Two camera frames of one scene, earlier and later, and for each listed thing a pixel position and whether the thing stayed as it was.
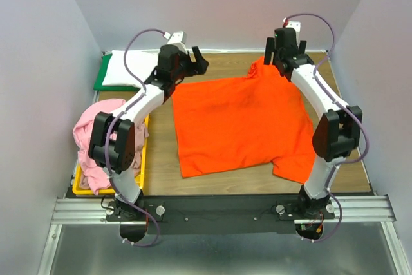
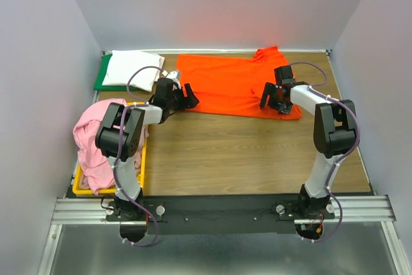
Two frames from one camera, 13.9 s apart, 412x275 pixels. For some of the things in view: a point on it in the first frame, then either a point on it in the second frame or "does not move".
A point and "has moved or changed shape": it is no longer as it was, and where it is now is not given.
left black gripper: (198, 67) → (188, 102)
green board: (98, 85) does not move
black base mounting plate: (217, 214) does not move
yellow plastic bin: (140, 183) does not move
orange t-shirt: (226, 123) has moved or changed shape
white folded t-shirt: (141, 62) does not move
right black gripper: (268, 50) → (269, 90)
